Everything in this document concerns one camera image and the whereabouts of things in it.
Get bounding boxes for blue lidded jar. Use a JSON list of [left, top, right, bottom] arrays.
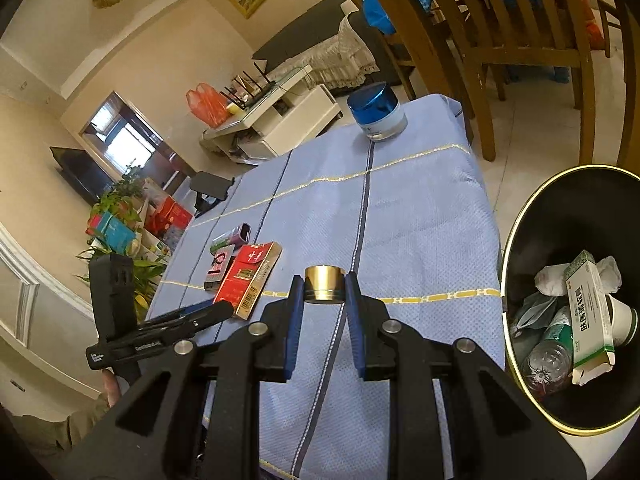
[[347, 82, 408, 142]]

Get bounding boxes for white tissue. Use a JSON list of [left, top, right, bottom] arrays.
[[534, 255, 622, 298]]

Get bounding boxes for leafy pothos plant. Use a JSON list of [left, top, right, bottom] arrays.
[[92, 165, 146, 231]]

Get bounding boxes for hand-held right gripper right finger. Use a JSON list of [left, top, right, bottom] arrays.
[[344, 271, 588, 480]]

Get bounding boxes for large wooden chair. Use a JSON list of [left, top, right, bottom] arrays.
[[350, 0, 598, 161]]

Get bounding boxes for white paper cup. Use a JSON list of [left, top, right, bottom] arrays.
[[606, 294, 640, 348]]

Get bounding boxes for bamboo plant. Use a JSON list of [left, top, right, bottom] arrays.
[[75, 240, 170, 321]]

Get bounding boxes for red cigarette box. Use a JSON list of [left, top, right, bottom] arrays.
[[213, 241, 283, 321]]

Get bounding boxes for white coffee table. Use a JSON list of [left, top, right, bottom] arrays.
[[200, 65, 343, 163]]

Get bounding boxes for dark grey sofa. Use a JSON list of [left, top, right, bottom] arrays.
[[251, 0, 416, 91]]

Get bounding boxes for black trash bin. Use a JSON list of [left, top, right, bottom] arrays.
[[500, 164, 640, 436]]

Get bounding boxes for clear plastic water bottle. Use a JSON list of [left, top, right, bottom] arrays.
[[520, 305, 576, 401]]

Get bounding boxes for black router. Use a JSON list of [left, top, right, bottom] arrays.
[[220, 61, 281, 108]]

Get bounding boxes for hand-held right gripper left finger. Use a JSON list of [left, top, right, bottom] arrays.
[[55, 274, 306, 480]]

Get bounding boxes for orange plastic bag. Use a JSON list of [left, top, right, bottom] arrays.
[[186, 83, 227, 128]]

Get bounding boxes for dark packet with red print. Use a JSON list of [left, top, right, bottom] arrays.
[[204, 248, 236, 292]]

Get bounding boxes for blue gift box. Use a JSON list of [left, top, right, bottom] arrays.
[[97, 212, 141, 253]]

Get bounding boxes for person's left forearm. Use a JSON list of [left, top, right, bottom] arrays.
[[0, 400, 116, 461]]

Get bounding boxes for black television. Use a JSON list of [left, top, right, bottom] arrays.
[[49, 146, 115, 206]]

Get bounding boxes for white green medicine box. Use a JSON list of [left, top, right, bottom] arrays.
[[564, 251, 615, 387]]

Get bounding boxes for red gift box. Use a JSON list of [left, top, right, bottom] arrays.
[[150, 196, 193, 238]]

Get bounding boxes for lace sofa cover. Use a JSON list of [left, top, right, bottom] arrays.
[[272, 12, 381, 88]]

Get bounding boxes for blue checked tablecloth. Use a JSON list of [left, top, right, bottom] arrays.
[[145, 92, 503, 480]]

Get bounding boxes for blue shopping bag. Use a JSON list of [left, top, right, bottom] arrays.
[[357, 0, 431, 36]]

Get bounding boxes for person's left hand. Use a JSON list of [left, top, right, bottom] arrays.
[[102, 369, 124, 408]]

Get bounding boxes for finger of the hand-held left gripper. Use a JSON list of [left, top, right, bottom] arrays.
[[145, 304, 214, 329], [150, 301, 235, 342]]

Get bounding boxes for gold metal cap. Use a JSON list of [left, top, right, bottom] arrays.
[[303, 266, 347, 305]]

